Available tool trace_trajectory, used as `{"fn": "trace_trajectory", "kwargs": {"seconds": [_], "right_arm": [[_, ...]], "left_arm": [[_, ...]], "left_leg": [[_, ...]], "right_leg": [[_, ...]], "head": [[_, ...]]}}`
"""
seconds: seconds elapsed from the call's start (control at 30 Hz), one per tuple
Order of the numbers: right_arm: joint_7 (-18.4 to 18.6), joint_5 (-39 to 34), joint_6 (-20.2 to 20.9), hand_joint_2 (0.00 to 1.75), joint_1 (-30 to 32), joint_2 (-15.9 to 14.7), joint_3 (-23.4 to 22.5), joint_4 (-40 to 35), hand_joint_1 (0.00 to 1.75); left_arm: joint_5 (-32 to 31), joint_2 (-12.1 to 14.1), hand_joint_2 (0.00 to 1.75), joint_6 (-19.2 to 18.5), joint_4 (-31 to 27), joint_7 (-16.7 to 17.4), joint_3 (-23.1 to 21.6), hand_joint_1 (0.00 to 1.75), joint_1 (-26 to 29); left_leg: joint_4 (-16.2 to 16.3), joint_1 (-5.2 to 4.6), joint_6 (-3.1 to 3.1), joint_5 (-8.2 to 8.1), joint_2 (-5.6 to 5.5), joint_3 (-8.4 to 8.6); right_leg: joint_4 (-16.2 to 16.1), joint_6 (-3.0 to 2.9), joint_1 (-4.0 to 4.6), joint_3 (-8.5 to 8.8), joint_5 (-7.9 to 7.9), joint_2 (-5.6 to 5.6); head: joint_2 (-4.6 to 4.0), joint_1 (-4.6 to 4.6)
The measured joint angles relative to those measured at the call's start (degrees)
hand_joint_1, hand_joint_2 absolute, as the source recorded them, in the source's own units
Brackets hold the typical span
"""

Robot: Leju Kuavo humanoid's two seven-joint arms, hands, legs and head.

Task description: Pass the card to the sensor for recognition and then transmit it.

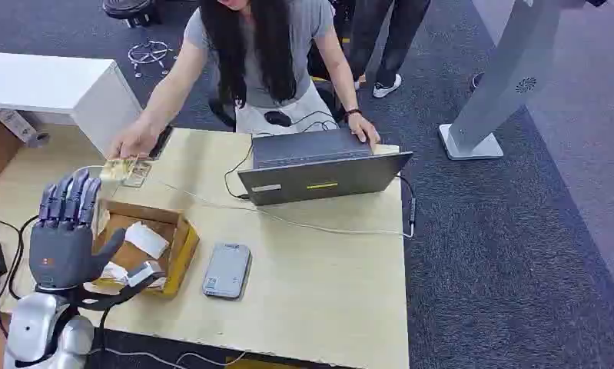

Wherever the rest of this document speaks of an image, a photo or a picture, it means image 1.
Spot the grey laptop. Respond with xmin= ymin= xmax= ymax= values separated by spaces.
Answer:
xmin=237 ymin=128 xmax=414 ymax=208

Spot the person's right hand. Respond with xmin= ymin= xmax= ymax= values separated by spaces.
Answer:
xmin=107 ymin=118 xmax=161 ymax=162

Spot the cardboard tube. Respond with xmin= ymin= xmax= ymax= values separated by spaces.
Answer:
xmin=0 ymin=107 xmax=51 ymax=150

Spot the black cable with plug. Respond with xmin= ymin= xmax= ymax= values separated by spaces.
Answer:
xmin=397 ymin=175 xmax=419 ymax=228

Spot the black computer mouse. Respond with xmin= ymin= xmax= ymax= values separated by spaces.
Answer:
xmin=264 ymin=110 xmax=294 ymax=128

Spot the grey floor stand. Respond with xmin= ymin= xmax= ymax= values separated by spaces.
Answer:
xmin=437 ymin=0 xmax=589 ymax=162

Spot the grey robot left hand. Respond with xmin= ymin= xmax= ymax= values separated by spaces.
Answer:
xmin=28 ymin=169 xmax=128 ymax=294

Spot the silver star chair base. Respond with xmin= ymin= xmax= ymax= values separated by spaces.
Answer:
xmin=127 ymin=39 xmax=176 ymax=79

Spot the wooden card box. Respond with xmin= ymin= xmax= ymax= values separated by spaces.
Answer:
xmin=89 ymin=198 xmax=201 ymax=300

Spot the printed card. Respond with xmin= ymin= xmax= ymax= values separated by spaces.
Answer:
xmin=98 ymin=157 xmax=140 ymax=184
xmin=123 ymin=161 xmax=153 ymax=189

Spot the standing person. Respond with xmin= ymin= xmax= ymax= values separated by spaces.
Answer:
xmin=347 ymin=0 xmax=433 ymax=100

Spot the black adapter cable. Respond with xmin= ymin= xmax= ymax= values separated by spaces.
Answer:
xmin=0 ymin=214 xmax=40 ymax=340

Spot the grey smartphone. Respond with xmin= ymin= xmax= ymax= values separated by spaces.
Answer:
xmin=202 ymin=242 xmax=253 ymax=301

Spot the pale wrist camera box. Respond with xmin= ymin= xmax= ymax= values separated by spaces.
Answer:
xmin=127 ymin=261 xmax=166 ymax=289

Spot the black laptop cable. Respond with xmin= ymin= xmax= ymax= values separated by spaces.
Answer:
xmin=223 ymin=132 xmax=273 ymax=201

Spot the thin white floor cable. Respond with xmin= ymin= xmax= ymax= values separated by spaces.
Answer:
xmin=88 ymin=347 xmax=247 ymax=369

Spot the person's left hand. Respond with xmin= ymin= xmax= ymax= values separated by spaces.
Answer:
xmin=347 ymin=112 xmax=382 ymax=147

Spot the white cabinet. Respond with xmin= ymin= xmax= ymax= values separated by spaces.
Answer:
xmin=0 ymin=51 xmax=144 ymax=158

